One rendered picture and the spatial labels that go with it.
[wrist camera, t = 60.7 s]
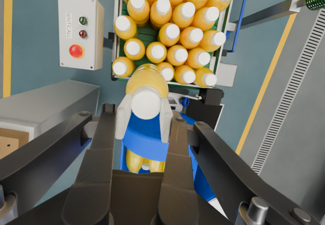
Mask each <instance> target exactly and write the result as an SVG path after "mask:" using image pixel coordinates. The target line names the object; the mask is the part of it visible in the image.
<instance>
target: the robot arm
mask: <svg viewBox="0 0 325 225"><path fill-rule="evenodd" d="M132 96H133V95H132V94H131V93H127V94H126V96H125V97H124V99H123V100H122V102H121V103H120V105H119V106H117V105H116V104H115V103H103V104H102V111H101V115H100V116H97V117H93V116H92V113H91V112H88V111H80V112H77V113H75V114H74V115H72V116H70V117H69V118H67V119H66V120H64V121H62V122H61V123H59V124H57V125H56V126H54V127H52V128H51V129H49V130H48V131H46V132H44V133H43V134H41V135H39V136H38V137H36V138H34V139H33V140H31V141H30V142H28V143H26V144H25V145H23V146H21V147H20V148H18V149H16V150H15V151H13V152H11V153H10V154H8V155H7V156H5V157H3V158H2V159H0V225H321V224H320V223H319V222H318V220H317V219H316V218H315V217H314V216H312V215H311V214H310V213H309V212H307V211H306V210H305V209H303V208H302V207H300V206H299V205H298V204H296V203H295V202H293V201H292V200H290V199H289V198H287V197H286V196H285V195H283V194H282V193H280V192H279V191H277V190H276V189H275V188H273V187H272V186H270V185H269V184H267V183H266V182H265V181H264V180H263V179H262V178H261V177H260V176H259V175H258V174H257V173H256V172H255V171H254V170H253V169H252V168H251V167H250V166H249V165H248V164H247V163H246V162H245V161H244V160H243V159H242V158H241V157H240V156H239V155H238V154H237V153H236V152H235V151H234V150H233V149H232V148H231V147H230V146H229V145H228V144H227V143H226V142H225V141H224V140H223V139H222V138H221V137H220V136H219V135H218V134H217V133H216V132H215V131H214V130H213V129H212V128H211V127H210V126H209V125H208V124H206V123H204V122H202V121H196V122H195V123H194V125H190V124H187V121H186V120H185V119H184V118H182V117H181V115H180V113H178V112H173V111H172V110H171V107H170V104H169V102H168V99H167V97H162V102H161V103H162V106H161V110H160V129H161V140H162V142H163V143H169V145H168V151H167V156H166V161H165V167H164V172H150V173H142V174H137V173H133V172H129V171H125V170H120V169H113V158H114V142H115V138H116V139H123V138H124V135H125V132H126V128H127V125H128V122H129V119H130V116H131V102H132ZM92 138H93V140H92ZM91 141H92V143H91V146H90V149H87V150H86V152H85V155H84V158H83V161H82V163H81V166H80V169H79V171H78V174H77V177H76V180H75V182H74V184H72V185H71V187H69V188H67V189H66V190H64V191H62V192H60V193H59V194H57V195H55V196H53V197H52V198H50V199H48V200H47V201H45V202H43V203H41V204H40V205H38V206H36V207H34V206H35V205H36V204H37V203H38V202H39V201H40V199H41V198H42V197H43V196H44V195H45V194H46V192H47V191H48V190H49V189H50V188H51V187H52V186H53V184H54V183H55V182H56V181H57V180H58V179H59V178H60V176H61V175H62V174H63V173H64V172H65V171H66V169H67V168H68V167H69V166H70V165H71V164H72V163H73V161H74V160H75V159H76V158H77V157H78V156H79V154H80V153H81V152H82V151H83V150H84V149H85V148H86V146H87V145H88V144H89V143H90V142H91ZM188 145H190V149H191V151H192V153H193V155H194V157H195V159H196V161H197V162H198V164H199V166H200V168H201V170H202V172H203V174H204V176H205V178H206V180H207V181H208V183H209V185H210V187H211V189H212V191H213V193H214V195H215V197H216V198H217V200H218V202H219V204H220V206H221V208H222V210H223V212H224V213H225V215H226V217H225V216H224V215H223V214H221V213H220V212H219V211H218V210H217V209H216V208H214V207H213V206H212V205H211V204H210V203H208V202H207V201H206V200H205V199H204V198H202V197H201V196H200V195H199V194H198V193H197V192H196V191H195V189H194V181H193V171H192V158H191V156H189V148H188ZM33 207H34V208H33Z"/></svg>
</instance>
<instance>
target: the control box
mask: <svg viewBox="0 0 325 225"><path fill-rule="evenodd" d="M58 6H59V54H60V66H62V67H71V68H79V69H87V70H97V69H101V68H102V67H103V30H104V8H103V7H102V5H101V4H100V3H99V2H98V0H58ZM68 13H70V14H68ZM67 15H68V16H67ZM81 16H83V17H85V18H86V19H87V21H88V22H87V24H86V25H81V24H80V23H79V18H80V17H81ZM67 20H68V21H67ZM70 23H71V24H70ZM68 26H69V27H68ZM67 27H68V28H67ZM68 30H69V31H70V32H68ZM80 30H85V31H86V32H87V37H86V38H81V37H80V36H79V31H80ZM67 32H68V33H67ZM67 36H68V37H67ZM72 45H78V46H80V47H81V48H82V51H83V53H82V56H80V57H78V58H75V57H73V56H72V55H71V54H70V52H69V49H70V47H71V46H72Z"/></svg>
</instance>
